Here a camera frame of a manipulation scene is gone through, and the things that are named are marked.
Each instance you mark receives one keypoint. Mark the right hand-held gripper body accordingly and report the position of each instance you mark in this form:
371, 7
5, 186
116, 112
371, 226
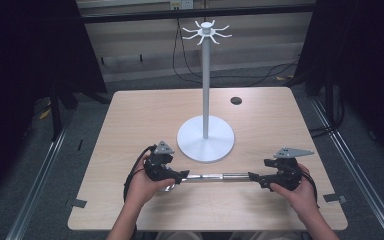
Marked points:
285, 175

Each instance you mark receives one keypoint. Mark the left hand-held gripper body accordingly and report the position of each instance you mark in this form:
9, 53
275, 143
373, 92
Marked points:
156, 166

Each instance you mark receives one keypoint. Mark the shiny metal utensil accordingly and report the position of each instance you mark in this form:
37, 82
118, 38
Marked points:
213, 177

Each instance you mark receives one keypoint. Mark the person's left hand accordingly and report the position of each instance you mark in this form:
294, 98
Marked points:
143, 186

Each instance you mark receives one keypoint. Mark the person's right hand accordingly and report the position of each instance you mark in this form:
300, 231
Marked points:
296, 200

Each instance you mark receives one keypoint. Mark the white hook stand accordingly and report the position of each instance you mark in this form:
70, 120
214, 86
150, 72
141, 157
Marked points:
206, 133

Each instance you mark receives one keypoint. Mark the dark round table grommet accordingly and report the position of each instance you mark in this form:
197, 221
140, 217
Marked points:
236, 100

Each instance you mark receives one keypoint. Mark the black stand leg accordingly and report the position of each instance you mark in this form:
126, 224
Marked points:
56, 113

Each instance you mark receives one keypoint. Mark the dark curtain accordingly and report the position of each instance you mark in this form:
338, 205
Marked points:
363, 66
30, 66

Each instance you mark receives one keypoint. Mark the black horizontal bar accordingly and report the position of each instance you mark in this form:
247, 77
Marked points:
193, 13

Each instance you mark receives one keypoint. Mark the grey table edge bracket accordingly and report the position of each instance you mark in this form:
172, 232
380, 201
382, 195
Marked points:
335, 198
77, 202

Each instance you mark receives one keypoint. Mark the metal floor rail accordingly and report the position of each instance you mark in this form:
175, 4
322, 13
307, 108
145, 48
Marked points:
35, 186
360, 173

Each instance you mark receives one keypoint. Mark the white wall socket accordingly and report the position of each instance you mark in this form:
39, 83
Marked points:
181, 4

